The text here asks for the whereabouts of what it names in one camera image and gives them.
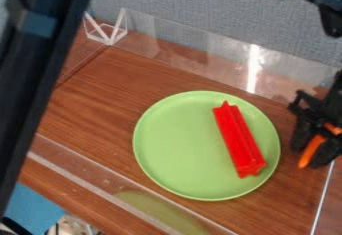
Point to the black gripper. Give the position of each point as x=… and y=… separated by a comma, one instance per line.
x=313, y=113

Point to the orange toy carrot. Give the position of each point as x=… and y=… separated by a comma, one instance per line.
x=314, y=143

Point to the red star-shaped block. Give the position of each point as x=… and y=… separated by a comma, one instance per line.
x=243, y=149

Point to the green round plate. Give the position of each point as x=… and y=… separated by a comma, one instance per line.
x=180, y=150

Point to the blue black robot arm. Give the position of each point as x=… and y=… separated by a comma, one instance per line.
x=35, y=43

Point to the clear acrylic barrier wall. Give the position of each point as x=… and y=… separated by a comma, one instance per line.
x=124, y=67

